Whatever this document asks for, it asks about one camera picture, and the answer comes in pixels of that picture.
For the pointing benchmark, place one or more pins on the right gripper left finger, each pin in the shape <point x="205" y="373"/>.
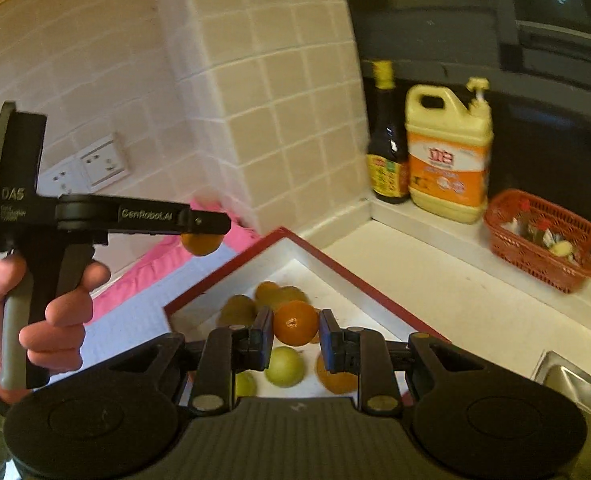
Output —
<point x="226" y="352"/>

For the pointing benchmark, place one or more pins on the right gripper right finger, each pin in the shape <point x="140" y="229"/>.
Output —
<point x="363" y="353"/>

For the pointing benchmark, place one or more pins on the yellowish round pear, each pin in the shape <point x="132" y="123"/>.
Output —
<point x="238" y="310"/>

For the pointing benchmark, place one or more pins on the large orange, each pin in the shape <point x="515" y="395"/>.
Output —
<point x="295" y="323"/>

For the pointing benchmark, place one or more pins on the small mandarin orange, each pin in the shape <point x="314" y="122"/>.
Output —
<point x="264" y="292"/>

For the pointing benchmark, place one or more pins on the green apple lower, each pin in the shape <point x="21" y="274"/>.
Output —
<point x="245" y="384"/>

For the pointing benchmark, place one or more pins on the green apple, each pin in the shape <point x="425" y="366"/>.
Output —
<point x="245" y="384"/>
<point x="286" y="368"/>

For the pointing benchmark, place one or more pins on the green apple upper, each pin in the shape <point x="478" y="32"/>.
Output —
<point x="286" y="368"/>

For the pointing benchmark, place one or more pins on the blue quilted mat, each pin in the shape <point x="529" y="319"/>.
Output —
<point x="142" y="317"/>

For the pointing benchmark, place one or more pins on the red white box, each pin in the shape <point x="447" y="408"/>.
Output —
<point x="285" y="259"/>

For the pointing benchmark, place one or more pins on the tiny mandarin orange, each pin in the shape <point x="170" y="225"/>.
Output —
<point x="201" y="245"/>

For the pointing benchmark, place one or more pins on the pink ruffled cloth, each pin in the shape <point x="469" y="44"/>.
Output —
<point x="164" y="258"/>

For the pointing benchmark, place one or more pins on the dark soy sauce bottle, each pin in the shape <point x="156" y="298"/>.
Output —
<point x="387" y="156"/>

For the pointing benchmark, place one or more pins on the red plastic basket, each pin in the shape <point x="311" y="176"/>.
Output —
<point x="540" y="238"/>

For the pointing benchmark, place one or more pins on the yellow detergent jug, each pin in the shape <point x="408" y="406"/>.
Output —
<point x="449" y="150"/>

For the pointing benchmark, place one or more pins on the steel sink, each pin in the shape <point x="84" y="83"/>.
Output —
<point x="563" y="376"/>

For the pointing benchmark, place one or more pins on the white double wall socket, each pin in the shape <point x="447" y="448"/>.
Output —
<point x="90" y="170"/>

